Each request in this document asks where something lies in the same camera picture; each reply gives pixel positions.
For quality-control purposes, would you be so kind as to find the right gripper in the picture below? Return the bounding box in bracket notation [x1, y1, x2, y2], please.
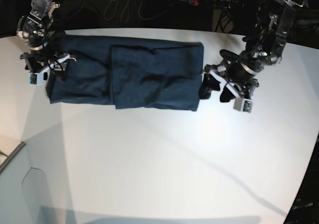
[19, 52, 76, 81]

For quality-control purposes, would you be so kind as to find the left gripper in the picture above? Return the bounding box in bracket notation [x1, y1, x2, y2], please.
[198, 64, 259, 103]

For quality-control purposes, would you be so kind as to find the dark blue t-shirt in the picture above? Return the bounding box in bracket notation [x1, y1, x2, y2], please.
[46, 35, 204, 112]

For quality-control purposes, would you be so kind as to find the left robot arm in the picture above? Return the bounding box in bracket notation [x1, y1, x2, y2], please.
[199, 0, 305, 103]

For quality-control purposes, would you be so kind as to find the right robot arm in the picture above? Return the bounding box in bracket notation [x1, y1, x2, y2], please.
[16, 0, 77, 85]

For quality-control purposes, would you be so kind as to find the black power strip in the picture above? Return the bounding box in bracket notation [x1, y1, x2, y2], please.
[188, 0, 244, 9]

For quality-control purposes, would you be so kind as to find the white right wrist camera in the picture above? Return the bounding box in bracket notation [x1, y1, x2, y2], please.
[28, 73, 45, 85]

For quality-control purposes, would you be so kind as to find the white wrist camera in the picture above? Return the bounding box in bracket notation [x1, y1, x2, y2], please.
[28, 73, 45, 85]
[233, 97, 253, 113]

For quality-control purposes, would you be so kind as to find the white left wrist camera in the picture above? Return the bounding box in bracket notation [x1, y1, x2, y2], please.
[233, 97, 253, 113]

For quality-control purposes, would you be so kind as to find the grey looped cable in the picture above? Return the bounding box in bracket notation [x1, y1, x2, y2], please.
[103, 0, 133, 23]

